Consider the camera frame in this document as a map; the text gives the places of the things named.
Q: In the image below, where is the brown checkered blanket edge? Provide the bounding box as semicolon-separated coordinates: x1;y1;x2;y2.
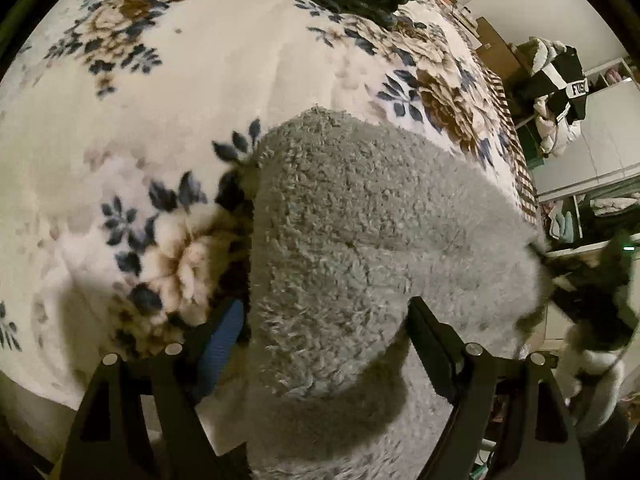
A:
473;53;538;226

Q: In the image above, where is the floral bed blanket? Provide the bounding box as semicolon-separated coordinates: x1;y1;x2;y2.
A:
1;0;522;408

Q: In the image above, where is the black and white jacket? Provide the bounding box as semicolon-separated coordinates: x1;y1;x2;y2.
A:
512;36;589;157

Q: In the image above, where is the white wardrobe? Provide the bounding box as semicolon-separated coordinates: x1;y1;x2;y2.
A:
533;58;639;249

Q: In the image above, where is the white nightstand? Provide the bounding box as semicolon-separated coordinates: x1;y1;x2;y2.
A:
444;0;478;36

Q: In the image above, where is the brown cardboard box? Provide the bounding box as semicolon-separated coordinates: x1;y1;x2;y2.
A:
476;16;527;86

